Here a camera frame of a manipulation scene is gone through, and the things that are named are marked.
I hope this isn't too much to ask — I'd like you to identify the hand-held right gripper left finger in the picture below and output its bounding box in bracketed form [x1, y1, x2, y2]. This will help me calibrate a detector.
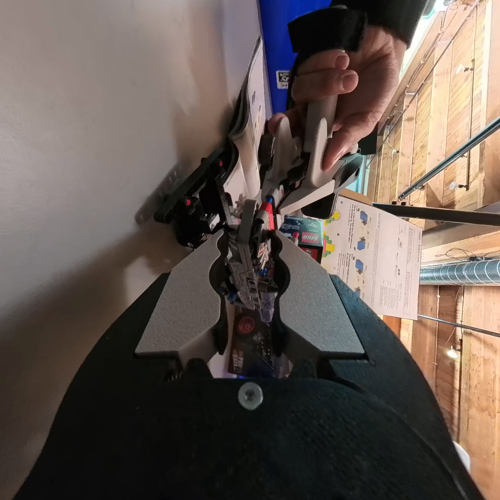
[134, 230, 229, 371]

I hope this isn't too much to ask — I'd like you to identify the open instruction booklet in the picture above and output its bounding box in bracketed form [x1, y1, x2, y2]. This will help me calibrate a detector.
[228, 34, 274, 204]

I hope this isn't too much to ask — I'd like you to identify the thin metal rod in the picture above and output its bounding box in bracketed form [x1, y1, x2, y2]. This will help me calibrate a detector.
[418, 314, 500, 337]

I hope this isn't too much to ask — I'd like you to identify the black toy set box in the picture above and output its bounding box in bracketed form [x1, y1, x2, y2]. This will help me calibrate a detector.
[228, 216, 326, 379]

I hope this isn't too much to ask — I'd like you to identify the silver ventilation duct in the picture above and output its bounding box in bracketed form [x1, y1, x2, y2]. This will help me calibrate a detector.
[420, 258, 500, 286]

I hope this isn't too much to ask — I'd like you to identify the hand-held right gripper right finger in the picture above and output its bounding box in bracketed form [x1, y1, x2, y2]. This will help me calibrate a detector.
[271, 230, 366, 376]

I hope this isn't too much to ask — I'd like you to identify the black ceiling track rail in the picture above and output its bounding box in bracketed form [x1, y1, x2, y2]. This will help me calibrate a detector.
[398, 116, 500, 199]

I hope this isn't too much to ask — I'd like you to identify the light grey desk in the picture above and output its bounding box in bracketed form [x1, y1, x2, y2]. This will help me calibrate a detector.
[0, 0, 274, 500]

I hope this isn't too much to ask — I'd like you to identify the tagged blue storage bin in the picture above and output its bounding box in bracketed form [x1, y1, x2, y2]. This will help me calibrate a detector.
[258, 0, 336, 116]

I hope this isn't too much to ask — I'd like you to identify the grey red brick truck model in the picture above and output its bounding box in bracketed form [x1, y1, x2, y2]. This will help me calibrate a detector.
[153, 148, 283, 325]

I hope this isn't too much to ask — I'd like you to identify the instruction poster on board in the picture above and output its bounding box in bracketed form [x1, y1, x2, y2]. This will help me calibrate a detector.
[337, 189, 373, 205]

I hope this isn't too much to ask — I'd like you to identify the person's left hand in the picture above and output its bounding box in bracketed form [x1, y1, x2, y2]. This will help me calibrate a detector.
[267, 29, 409, 171]

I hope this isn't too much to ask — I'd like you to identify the printed instruction sheet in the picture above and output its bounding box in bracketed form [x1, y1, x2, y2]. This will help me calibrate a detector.
[322, 195, 423, 322]

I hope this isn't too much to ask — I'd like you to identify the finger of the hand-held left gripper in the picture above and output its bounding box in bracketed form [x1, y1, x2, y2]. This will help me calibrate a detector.
[259, 134, 306, 197]
[274, 181, 345, 216]

